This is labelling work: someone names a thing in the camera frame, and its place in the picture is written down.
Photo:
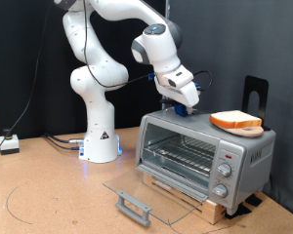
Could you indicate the emergency stop button box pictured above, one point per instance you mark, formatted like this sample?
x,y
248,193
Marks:
x,y
9,143

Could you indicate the silver toaster oven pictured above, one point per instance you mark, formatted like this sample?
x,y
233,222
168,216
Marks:
x,y
250,169

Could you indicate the round wooden cutting board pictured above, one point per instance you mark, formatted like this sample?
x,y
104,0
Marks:
x,y
250,132

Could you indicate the vertical aluminium pole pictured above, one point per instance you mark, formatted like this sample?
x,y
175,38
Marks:
x,y
166,5

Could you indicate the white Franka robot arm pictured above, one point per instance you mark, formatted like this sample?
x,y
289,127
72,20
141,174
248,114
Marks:
x,y
97,130

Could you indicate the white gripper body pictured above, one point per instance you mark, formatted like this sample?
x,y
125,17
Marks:
x,y
182,87

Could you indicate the white bread slice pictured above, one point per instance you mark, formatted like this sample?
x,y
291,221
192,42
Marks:
x,y
232,117

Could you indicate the silver oven timer knob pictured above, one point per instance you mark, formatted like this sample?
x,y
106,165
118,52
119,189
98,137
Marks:
x,y
220,190

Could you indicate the slotted wooden block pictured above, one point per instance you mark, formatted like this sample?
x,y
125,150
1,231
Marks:
x,y
215,211

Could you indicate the black metal bookend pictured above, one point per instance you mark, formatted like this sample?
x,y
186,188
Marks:
x,y
250,84

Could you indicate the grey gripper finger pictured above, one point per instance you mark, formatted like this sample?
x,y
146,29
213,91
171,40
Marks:
x,y
192,110

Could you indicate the grey backdrop curtain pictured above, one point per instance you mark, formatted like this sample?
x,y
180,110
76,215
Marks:
x,y
234,39

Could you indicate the black spatula with blue grip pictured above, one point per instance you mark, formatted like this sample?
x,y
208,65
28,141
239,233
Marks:
x,y
180,111

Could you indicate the black backdrop curtain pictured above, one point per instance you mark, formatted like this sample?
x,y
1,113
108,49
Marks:
x,y
16,48

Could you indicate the silver oven temperature knob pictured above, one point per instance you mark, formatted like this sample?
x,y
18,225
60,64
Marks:
x,y
224,169

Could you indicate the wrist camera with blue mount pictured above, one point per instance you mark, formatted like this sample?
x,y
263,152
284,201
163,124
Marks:
x,y
197,86

